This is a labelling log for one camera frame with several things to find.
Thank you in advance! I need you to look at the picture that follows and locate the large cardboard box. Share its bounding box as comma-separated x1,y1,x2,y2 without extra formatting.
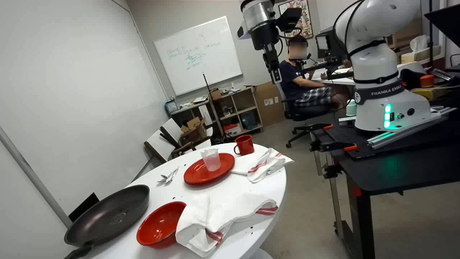
254,82,286,127

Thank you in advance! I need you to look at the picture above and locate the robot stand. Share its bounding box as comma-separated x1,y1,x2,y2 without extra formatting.
310,106,460,259

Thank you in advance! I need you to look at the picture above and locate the red bowl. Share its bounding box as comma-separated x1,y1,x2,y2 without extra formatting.
136,201,187,249

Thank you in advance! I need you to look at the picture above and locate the open cardboard box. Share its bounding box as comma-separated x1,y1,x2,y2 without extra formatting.
180,117,209,144

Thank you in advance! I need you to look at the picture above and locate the red plate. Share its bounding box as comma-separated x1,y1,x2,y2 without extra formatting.
184,153,235,186

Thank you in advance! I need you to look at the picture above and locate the colourful wall poster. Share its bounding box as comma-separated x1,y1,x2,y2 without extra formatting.
278,0,314,40

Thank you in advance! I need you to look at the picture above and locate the black frying pan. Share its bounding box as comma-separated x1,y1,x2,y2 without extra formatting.
64,185,150,259

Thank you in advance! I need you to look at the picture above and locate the person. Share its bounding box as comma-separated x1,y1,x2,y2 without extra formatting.
279,35,352,112

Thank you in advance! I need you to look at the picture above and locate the low dark shelf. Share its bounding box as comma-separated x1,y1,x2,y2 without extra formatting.
168,101,217,144

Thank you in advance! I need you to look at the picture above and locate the office chair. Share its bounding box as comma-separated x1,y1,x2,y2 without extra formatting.
276,82,335,149

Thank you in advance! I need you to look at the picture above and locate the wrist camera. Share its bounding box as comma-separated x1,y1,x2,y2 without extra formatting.
276,8,303,33

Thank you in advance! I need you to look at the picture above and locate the monitor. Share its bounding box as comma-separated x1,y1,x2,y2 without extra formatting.
315,27,348,60

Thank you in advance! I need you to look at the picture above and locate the whiteboard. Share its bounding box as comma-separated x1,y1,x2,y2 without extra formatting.
153,16,243,96

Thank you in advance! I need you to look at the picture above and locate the stack of white folding chairs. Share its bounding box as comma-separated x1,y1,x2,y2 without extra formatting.
144,118,213,163

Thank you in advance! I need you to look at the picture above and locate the white towel with red stripes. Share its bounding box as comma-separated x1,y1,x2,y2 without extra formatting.
175,192,279,258
231,147,295,183

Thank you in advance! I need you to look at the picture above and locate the tissue box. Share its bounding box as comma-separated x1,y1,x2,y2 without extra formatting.
400,35,442,65

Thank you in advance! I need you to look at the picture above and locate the red mug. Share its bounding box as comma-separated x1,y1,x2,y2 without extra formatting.
234,135,255,156

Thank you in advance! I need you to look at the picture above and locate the wooden cube shelf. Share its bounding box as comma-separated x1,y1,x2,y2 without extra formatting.
215,86,263,140

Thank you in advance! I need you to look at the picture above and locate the clear plastic cup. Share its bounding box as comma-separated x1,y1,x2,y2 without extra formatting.
200,148,222,172

